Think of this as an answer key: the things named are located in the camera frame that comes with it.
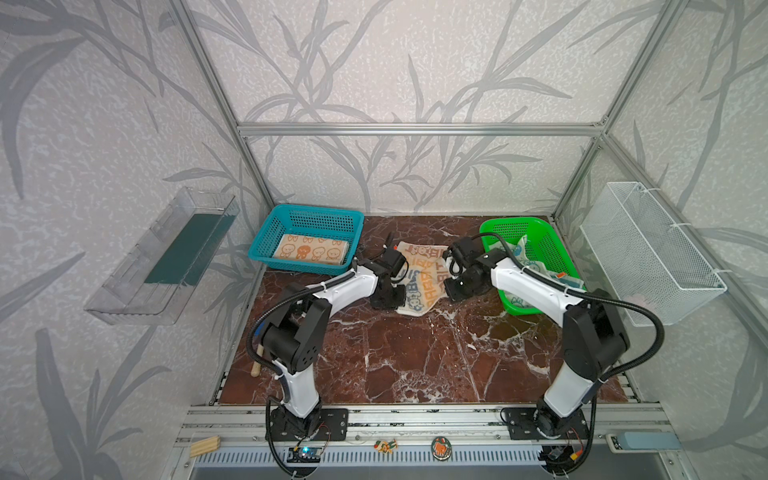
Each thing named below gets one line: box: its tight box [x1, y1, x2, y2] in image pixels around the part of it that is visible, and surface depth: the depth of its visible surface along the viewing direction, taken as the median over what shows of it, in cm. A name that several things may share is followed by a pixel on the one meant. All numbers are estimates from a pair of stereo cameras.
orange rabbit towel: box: [272, 234, 349, 265], surface depth 110 cm
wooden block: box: [189, 435, 221, 458], surface depth 72 cm
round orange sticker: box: [431, 436, 453, 462], surface depth 72 cm
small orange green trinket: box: [374, 438, 398, 454], surface depth 72 cm
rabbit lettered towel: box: [392, 241, 452, 316], surface depth 102 cm
